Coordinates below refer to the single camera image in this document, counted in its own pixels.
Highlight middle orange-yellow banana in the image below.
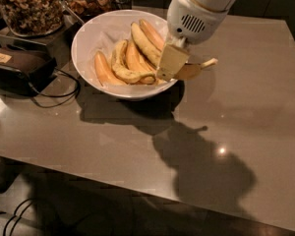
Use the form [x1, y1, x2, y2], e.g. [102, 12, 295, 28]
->
[125, 40, 156, 85]

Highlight dark metal jar stand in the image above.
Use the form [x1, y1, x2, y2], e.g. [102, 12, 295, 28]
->
[0, 15, 81, 68]

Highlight black device with label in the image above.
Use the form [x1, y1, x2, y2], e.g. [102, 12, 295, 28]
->
[0, 47, 57, 96]

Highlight black cables on floor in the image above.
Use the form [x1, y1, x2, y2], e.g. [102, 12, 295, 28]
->
[0, 187, 116, 236]

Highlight curved spotted yellow banana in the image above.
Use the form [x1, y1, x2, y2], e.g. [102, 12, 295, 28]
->
[111, 39, 155, 84]

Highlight long orange-yellow banana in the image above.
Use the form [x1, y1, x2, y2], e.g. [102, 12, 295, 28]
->
[139, 19, 164, 51]

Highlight glass jar of nuts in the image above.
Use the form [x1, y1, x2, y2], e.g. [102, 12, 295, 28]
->
[0, 0, 64, 37]

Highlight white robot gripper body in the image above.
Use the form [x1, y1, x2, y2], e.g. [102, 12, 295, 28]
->
[166, 0, 227, 47]

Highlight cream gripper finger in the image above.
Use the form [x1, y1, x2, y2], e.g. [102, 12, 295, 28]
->
[174, 64, 202, 81]
[156, 43, 190, 82]

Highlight left orange-yellow banana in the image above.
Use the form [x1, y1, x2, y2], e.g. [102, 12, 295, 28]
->
[94, 51, 126, 86]

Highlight black cable on table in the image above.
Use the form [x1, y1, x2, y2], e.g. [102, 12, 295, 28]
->
[27, 68, 81, 110]

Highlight white ceramic bowl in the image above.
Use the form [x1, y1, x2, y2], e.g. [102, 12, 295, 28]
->
[71, 10, 177, 100]

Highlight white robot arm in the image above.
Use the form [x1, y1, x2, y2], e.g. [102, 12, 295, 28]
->
[156, 0, 236, 81]

